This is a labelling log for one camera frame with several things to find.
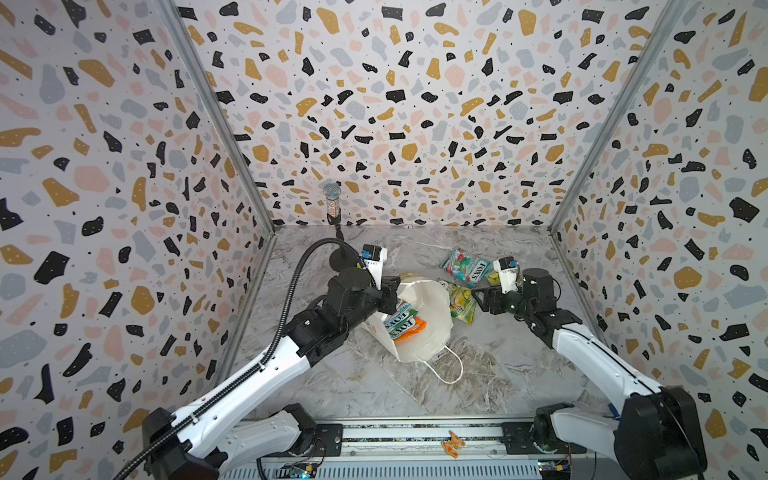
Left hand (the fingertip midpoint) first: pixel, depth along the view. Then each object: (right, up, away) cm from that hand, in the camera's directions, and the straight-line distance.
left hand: (401, 275), depth 68 cm
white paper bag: (+9, -9, +22) cm, 25 cm away
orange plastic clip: (+13, -42, +5) cm, 44 cm away
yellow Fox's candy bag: (+20, -11, +29) cm, 37 cm away
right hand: (+22, -4, +16) cm, 27 cm away
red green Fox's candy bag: (+23, 0, +38) cm, 45 cm away
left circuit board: (-24, -46, +2) cm, 52 cm away
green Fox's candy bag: (+2, -16, +19) cm, 25 cm away
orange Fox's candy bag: (+3, -17, +18) cm, 25 cm away
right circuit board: (+37, -47, +4) cm, 60 cm away
